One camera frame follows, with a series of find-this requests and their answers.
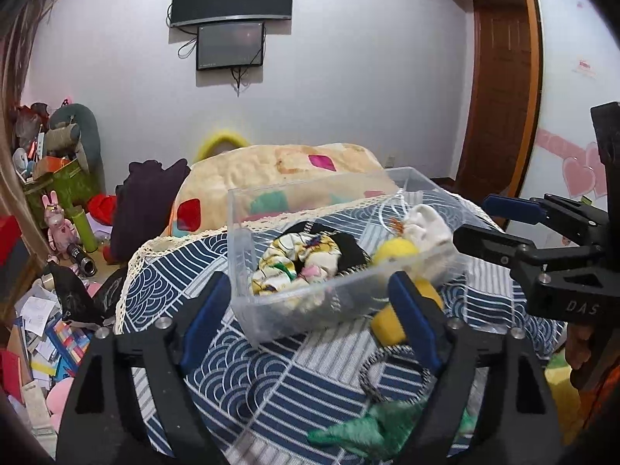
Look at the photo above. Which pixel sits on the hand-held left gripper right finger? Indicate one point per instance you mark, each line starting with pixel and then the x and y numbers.
pixel 411 315

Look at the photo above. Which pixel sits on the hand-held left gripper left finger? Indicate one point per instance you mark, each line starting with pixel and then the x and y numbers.
pixel 208 310

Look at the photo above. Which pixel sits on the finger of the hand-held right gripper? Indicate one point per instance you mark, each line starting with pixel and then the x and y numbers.
pixel 511 207
pixel 484 244

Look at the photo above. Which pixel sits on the yellow soft sponge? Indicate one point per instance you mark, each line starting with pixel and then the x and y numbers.
pixel 387 324

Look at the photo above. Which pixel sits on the clear plastic box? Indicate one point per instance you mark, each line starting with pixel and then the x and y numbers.
pixel 290 312

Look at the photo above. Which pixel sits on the person's right hand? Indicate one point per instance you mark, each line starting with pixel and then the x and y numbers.
pixel 579 346

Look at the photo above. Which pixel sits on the yellow pompom ball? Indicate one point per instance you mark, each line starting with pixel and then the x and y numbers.
pixel 395 252

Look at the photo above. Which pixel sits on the black white houndstooth hair band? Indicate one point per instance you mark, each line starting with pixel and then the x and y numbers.
pixel 366 379

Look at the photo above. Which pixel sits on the floral white yellow scrunchie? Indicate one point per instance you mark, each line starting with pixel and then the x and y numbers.
pixel 281 261

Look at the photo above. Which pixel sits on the black cloth with patterned trim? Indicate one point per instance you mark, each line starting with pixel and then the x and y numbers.
pixel 348 252

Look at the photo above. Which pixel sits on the blue wave patterned bedcover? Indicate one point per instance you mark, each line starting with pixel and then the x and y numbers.
pixel 271 387

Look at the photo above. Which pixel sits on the brown wooden door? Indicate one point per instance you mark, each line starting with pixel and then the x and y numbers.
pixel 499 106

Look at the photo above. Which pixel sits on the dark maroon garment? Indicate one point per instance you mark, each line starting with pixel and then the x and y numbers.
pixel 145 203

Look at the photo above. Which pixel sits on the yellow green cloth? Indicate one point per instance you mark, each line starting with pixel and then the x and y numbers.
pixel 562 407

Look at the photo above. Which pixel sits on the black bag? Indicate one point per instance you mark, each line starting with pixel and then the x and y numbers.
pixel 77 295

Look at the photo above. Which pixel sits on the black flashlight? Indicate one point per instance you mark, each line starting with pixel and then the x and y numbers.
pixel 81 260

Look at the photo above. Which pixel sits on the green cylinder tube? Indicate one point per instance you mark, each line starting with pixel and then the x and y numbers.
pixel 86 230

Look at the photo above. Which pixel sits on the red cloth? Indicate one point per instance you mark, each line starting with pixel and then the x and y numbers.
pixel 102 208

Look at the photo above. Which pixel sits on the beige quilt with coloured patches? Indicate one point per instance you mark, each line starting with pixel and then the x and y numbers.
pixel 271 164

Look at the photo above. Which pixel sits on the white wardrobe door with hearts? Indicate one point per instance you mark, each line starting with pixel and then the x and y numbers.
pixel 571 58

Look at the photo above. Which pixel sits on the pile of papers and books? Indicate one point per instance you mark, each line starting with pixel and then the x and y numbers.
pixel 43 344

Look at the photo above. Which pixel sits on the pink bunny toy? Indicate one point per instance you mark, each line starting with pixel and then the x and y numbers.
pixel 58 225

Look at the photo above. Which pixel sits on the pink plush toy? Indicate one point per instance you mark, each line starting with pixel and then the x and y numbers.
pixel 59 404

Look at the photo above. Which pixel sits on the green cardboard box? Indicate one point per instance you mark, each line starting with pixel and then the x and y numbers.
pixel 63 184

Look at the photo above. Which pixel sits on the small black wall monitor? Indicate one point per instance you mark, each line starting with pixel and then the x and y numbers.
pixel 230 43

